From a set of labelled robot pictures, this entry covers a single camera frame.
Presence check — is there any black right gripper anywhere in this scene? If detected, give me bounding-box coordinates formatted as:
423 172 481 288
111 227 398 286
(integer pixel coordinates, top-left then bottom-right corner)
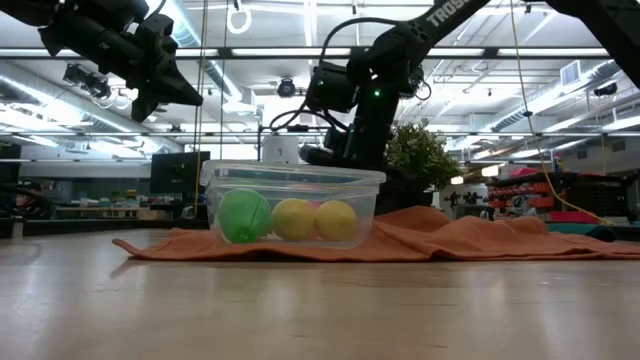
299 92 401 169

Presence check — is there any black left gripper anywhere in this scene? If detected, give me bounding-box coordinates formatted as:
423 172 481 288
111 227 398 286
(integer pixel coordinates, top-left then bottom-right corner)
99 13 204 124

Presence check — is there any yellow toy lemon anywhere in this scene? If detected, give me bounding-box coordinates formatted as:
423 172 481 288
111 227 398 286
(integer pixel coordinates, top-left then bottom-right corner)
271 197 317 242
313 199 359 243

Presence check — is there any green toy lime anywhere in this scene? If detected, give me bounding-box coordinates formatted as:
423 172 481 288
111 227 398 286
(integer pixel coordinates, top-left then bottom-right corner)
218 188 273 245

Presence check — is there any clear plastic tupperware container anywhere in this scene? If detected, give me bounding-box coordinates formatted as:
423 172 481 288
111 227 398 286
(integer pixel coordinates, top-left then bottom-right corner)
199 159 387 250

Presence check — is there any small green potted plant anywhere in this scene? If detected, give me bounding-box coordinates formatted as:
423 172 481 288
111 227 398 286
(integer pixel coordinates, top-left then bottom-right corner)
375 122 464 215

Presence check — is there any black background monitor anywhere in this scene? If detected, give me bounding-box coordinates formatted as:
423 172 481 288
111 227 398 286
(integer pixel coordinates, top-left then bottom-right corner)
149 150 212 196

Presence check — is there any orange cloth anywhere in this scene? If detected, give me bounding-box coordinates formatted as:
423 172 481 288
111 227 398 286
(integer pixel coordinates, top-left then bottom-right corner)
112 204 640 263

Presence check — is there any red storage rack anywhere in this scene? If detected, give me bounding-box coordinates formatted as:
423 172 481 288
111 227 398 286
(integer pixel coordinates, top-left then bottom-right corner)
487 167 556 224

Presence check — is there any person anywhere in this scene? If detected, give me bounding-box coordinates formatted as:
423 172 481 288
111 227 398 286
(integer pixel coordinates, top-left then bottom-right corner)
14 178 54 220

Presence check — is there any dark green cloth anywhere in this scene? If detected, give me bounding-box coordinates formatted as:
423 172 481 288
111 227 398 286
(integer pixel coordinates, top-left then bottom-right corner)
546 222 617 243

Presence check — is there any white hanging ring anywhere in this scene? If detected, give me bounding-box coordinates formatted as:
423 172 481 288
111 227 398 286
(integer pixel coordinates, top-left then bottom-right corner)
227 4 251 35

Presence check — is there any yellow hanging cable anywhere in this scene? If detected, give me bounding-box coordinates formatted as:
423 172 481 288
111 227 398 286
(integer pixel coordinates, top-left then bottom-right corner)
508 0 616 226

